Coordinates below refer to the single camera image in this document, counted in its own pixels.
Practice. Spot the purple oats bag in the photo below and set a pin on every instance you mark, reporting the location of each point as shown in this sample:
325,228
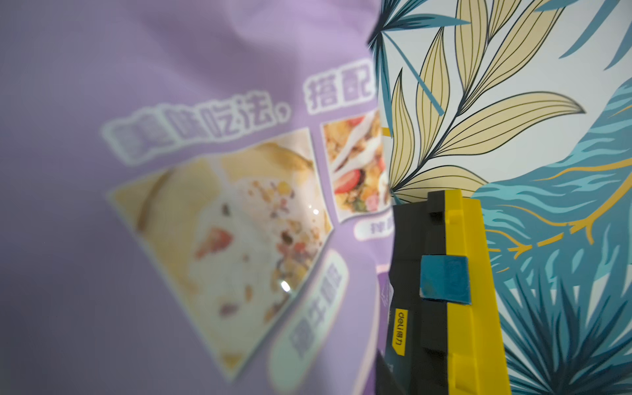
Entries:
193,198

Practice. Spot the yellow black toolbox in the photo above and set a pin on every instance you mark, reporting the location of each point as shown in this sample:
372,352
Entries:
444,334

